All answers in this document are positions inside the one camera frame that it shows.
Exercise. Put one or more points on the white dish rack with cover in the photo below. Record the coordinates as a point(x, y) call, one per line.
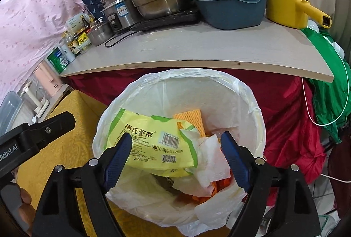
point(9, 110)

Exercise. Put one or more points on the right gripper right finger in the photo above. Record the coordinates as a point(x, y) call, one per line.
point(294, 214)

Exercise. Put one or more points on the white paper towel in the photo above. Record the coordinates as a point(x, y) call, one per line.
point(212, 165)

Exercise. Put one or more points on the yellow paisley tablecloth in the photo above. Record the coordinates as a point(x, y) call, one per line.
point(74, 149)

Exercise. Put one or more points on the white bottle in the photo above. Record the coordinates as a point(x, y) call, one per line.
point(68, 53)

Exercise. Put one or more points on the orange plastic bag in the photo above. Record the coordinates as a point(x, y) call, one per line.
point(191, 191)

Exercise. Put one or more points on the dark soy sauce bottle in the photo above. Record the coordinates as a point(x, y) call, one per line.
point(71, 43)

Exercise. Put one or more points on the steel rice cooker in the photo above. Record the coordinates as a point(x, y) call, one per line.
point(121, 14)

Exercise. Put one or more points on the red satin counter skirt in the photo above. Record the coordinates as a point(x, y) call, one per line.
point(283, 99)

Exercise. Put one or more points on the small steel lidded pot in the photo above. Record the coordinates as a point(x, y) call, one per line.
point(100, 32)

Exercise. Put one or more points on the white glass blender kettle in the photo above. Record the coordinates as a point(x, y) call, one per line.
point(36, 99)

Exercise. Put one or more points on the orange mesh cloth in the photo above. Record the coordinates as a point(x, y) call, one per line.
point(194, 117)

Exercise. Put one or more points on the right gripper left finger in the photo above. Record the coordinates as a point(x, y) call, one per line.
point(58, 211)

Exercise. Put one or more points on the person's left hand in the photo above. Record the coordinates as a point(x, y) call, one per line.
point(26, 210)

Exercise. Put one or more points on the trash bin with white liner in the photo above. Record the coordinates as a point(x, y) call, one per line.
point(226, 104)

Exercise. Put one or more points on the white box on counter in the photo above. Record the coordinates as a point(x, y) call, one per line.
point(74, 24)

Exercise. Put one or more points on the yellow green snack bag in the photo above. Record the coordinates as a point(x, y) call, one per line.
point(160, 146)

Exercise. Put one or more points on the green packet on counter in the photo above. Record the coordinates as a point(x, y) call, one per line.
point(58, 60)

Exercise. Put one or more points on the pink dotted sheet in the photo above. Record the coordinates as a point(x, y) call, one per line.
point(29, 29)

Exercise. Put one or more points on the green plastic bag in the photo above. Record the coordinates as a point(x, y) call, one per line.
point(331, 101)

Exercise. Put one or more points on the pink electric kettle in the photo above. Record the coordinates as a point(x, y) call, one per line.
point(48, 78)

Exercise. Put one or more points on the black induction cooktop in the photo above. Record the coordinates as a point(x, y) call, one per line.
point(181, 18)

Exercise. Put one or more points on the stacked blue yellow basins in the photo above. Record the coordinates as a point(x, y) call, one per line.
point(232, 14)

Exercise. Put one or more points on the yellow electric pot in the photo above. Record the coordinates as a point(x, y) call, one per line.
point(295, 13)

